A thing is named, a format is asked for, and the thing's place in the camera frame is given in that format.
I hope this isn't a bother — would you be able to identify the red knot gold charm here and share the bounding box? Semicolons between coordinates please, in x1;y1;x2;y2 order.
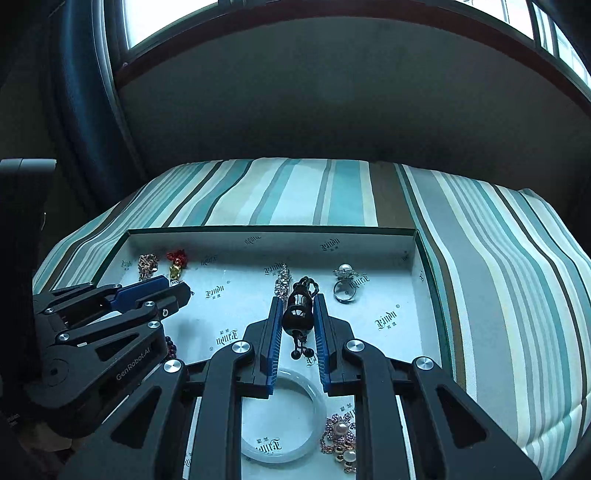
166;249;188;281

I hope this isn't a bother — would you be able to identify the crystal bar brooch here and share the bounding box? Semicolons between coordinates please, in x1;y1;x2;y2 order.
274;263;291;302

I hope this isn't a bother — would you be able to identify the pearl cluster brooch with chain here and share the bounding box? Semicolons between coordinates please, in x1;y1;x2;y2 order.
320;412;358;475

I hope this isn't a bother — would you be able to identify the black cord bead pendant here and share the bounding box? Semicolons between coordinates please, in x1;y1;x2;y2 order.
281;276;318;360

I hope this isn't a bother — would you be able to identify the white jade bangle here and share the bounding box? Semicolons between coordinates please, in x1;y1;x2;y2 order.
242;369;327;465

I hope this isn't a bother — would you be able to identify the pearl silver ring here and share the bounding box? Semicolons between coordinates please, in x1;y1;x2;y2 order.
332;262;366;304

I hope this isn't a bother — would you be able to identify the dark green jewelry tray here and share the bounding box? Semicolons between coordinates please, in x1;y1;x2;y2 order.
95;227;441;479

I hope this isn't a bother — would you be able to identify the person's left hand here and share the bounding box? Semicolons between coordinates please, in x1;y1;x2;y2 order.
18;423;72;453

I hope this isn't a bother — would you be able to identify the dark blue left curtain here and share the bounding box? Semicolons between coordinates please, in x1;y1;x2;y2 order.
44;1;146;209

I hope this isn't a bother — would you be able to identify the striped teal tablecloth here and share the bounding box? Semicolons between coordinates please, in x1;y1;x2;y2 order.
33;158;590;478

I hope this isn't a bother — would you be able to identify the window with dark frame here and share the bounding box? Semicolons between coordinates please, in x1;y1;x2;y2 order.
103;0;591;107

